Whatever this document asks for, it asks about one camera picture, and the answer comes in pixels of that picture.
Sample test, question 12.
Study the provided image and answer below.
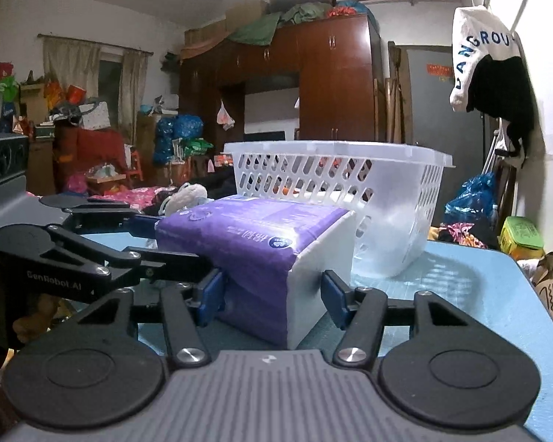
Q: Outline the large purple tissue pack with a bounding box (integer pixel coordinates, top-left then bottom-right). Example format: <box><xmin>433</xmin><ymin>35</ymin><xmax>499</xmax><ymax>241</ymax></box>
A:
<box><xmin>156</xmin><ymin>196</ymin><xmax>357</xmax><ymax>349</ymax></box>

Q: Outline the white plastic basket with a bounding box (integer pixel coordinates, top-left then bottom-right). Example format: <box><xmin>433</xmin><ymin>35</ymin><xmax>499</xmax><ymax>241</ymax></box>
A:
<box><xmin>223</xmin><ymin>141</ymin><xmax>453</xmax><ymax>277</ymax></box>

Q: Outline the beige window curtain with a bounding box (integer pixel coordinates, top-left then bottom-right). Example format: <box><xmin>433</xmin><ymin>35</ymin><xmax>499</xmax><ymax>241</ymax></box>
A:
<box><xmin>42</xmin><ymin>36</ymin><xmax>150</xmax><ymax>144</ymax></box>

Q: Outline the blue plastic bag bundle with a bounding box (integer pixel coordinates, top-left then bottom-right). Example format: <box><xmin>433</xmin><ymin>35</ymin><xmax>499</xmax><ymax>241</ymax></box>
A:
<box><xmin>442</xmin><ymin>173</ymin><xmax>497</xmax><ymax>225</ymax></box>

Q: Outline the green yellow box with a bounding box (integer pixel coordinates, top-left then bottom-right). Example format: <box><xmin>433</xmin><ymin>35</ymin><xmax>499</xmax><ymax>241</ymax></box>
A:
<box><xmin>498</xmin><ymin>215</ymin><xmax>545</xmax><ymax>260</ymax></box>

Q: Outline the grey metal door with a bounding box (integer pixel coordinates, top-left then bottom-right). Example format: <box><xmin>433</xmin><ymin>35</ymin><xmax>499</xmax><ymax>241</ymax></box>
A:
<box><xmin>407</xmin><ymin>48</ymin><xmax>486</xmax><ymax>225</ymax></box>

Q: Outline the dark red wooden wardrobe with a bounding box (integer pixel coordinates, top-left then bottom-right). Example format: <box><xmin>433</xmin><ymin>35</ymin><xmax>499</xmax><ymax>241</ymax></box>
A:
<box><xmin>178</xmin><ymin>14</ymin><xmax>386</xmax><ymax>152</ymax></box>

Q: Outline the white black hanging jacket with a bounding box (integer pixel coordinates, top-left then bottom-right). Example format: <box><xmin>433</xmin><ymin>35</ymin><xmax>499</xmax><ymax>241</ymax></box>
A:
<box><xmin>449</xmin><ymin>5</ymin><xmax>535</xmax><ymax>168</ymax></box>

